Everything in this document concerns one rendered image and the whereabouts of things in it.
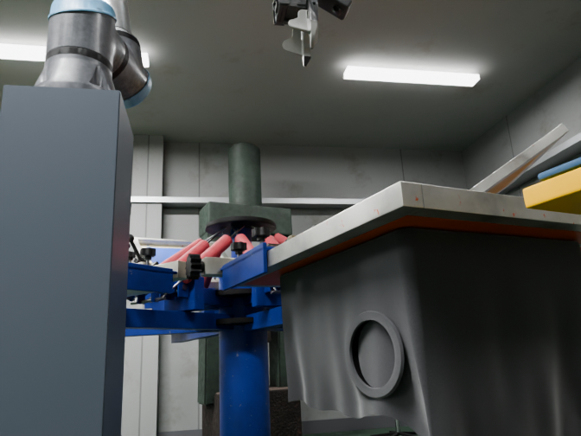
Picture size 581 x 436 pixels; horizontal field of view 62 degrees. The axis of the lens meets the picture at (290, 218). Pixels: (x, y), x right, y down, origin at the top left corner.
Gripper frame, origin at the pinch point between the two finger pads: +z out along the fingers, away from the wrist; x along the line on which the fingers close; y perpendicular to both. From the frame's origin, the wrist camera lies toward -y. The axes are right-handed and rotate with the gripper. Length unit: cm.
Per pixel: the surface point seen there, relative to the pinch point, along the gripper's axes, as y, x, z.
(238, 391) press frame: 7, -113, 73
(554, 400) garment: -38, 6, 70
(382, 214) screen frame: -3.9, 19.9, 40.7
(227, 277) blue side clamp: 15, -46, 39
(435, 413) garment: -12, 13, 70
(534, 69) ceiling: -271, -249, -174
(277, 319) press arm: -4, -82, 48
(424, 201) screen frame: -8.9, 23.5, 39.9
